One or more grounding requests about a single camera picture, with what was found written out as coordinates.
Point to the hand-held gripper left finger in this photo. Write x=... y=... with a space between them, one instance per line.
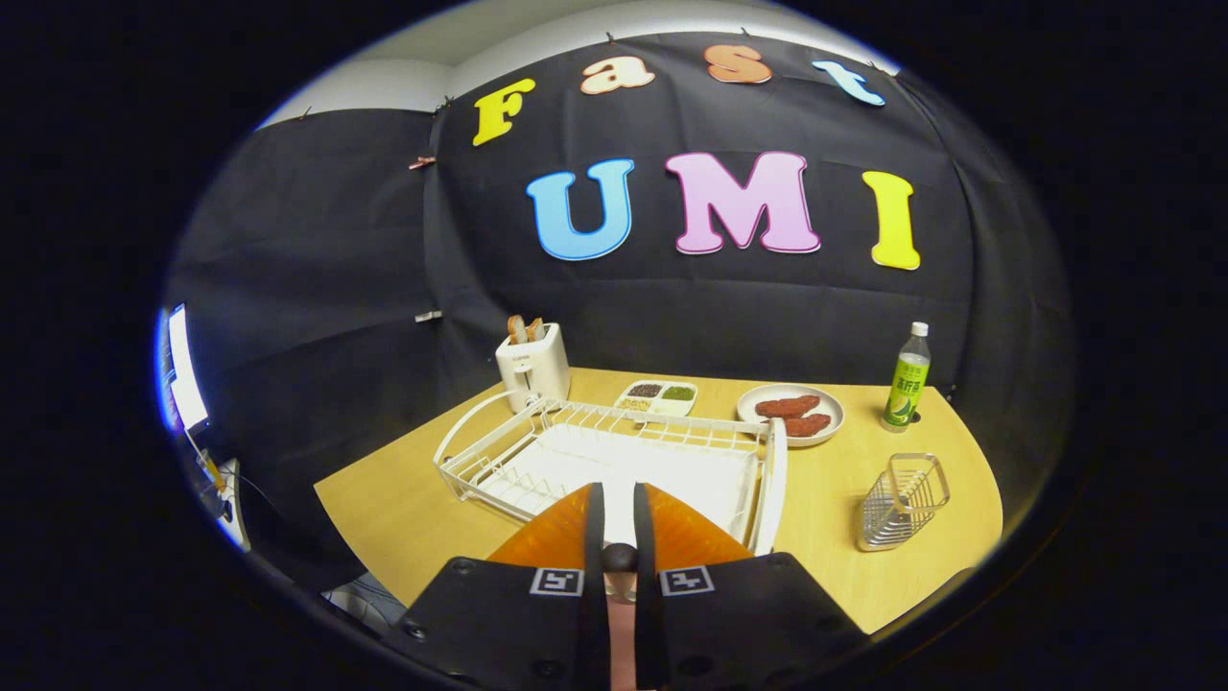
x=508 y=624

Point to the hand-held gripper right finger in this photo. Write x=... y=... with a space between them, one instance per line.
x=739 y=624

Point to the beige plate with meat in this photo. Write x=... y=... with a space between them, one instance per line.
x=748 y=408

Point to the brown meat piece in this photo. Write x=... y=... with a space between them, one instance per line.
x=808 y=425
x=787 y=406

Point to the white divided grain tray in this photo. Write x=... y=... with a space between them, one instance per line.
x=657 y=398

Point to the white toaster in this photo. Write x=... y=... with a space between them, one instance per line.
x=532 y=374

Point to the green drink bottle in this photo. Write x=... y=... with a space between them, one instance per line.
x=907 y=384

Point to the toasted bread slice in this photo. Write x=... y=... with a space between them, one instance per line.
x=535 y=329
x=517 y=329

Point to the black backdrop cloth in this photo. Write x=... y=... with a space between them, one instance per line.
x=384 y=240

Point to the computer monitor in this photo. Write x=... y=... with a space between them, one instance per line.
x=184 y=369

